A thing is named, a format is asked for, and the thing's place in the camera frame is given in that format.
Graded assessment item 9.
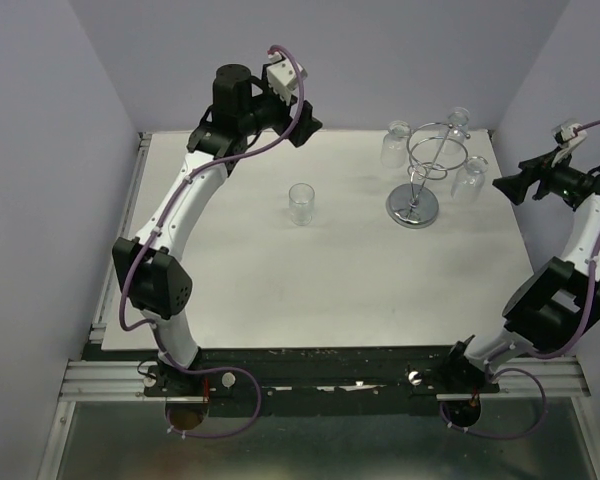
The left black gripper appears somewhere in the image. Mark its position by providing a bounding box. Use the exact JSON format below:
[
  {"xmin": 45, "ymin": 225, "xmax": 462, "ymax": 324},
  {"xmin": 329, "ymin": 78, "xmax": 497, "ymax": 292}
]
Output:
[{"xmin": 238, "ymin": 64, "xmax": 322, "ymax": 147}]

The aluminium frame profile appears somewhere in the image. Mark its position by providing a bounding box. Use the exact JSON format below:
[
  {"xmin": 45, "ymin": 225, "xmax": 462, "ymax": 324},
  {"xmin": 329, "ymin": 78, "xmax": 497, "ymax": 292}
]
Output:
[{"xmin": 37, "ymin": 131, "xmax": 189, "ymax": 479}]

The chrome wine glass rack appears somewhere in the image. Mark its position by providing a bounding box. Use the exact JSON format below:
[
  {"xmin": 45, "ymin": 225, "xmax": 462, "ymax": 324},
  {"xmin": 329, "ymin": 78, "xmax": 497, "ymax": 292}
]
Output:
[{"xmin": 385, "ymin": 121, "xmax": 469, "ymax": 229}]

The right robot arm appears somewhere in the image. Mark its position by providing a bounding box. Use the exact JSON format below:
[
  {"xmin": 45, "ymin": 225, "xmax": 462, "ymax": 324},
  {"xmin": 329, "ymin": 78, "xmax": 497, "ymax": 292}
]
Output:
[{"xmin": 439, "ymin": 151, "xmax": 600, "ymax": 392}]

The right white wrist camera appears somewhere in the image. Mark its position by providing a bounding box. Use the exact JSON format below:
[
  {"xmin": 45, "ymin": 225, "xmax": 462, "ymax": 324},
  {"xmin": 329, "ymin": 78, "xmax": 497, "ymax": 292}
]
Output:
[{"xmin": 552, "ymin": 119, "xmax": 588, "ymax": 167}]

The clear wine glass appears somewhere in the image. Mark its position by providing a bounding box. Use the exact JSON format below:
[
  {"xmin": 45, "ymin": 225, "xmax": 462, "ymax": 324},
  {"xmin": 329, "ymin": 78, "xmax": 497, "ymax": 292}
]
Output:
[
  {"xmin": 288, "ymin": 183, "xmax": 315, "ymax": 226},
  {"xmin": 451, "ymin": 156, "xmax": 489, "ymax": 204},
  {"xmin": 380, "ymin": 121, "xmax": 411, "ymax": 169},
  {"xmin": 439, "ymin": 107, "xmax": 470, "ymax": 155}
]

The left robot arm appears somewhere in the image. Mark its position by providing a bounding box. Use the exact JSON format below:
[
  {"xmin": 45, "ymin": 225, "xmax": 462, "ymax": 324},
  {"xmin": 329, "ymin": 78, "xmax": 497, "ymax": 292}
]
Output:
[{"xmin": 112, "ymin": 58, "xmax": 322, "ymax": 395}]

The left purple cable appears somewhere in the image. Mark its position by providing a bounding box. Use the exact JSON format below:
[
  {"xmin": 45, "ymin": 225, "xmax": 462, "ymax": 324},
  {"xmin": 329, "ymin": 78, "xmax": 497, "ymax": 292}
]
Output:
[{"xmin": 118, "ymin": 44, "xmax": 306, "ymax": 441}]

